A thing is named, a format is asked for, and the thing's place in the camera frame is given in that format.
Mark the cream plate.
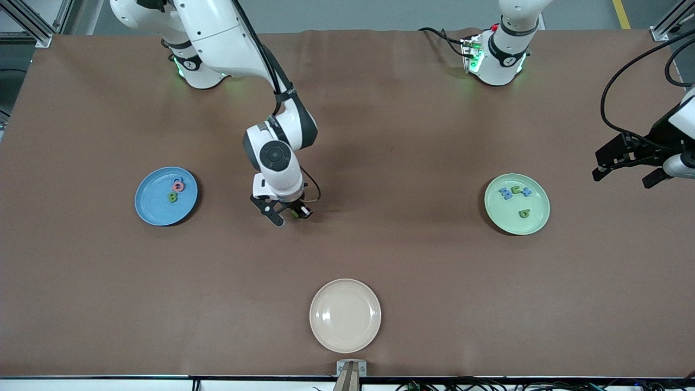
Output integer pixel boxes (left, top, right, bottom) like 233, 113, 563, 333
309, 278, 382, 354

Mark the light green plate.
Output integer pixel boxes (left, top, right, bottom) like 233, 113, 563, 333
484, 173, 551, 236

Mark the blue plate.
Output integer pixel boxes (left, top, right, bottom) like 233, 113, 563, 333
134, 166, 199, 226

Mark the brown table cover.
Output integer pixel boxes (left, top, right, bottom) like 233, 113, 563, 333
0, 28, 695, 379

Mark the base connector box green light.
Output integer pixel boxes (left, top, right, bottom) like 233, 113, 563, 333
462, 35, 485, 74

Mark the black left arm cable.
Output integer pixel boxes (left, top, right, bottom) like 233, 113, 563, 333
599, 27, 695, 144

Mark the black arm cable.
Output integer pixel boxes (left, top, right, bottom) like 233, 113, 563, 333
599, 27, 695, 144
233, 0, 322, 204

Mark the aluminium frame post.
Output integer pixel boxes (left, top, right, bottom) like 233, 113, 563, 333
0, 0, 74, 48
650, 0, 695, 43

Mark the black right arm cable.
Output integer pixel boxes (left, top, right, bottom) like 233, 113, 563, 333
233, 0, 322, 204

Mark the black base cable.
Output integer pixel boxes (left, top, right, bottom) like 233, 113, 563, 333
417, 26, 469, 58

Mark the black cable bundle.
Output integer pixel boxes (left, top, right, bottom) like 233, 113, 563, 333
396, 377, 695, 391

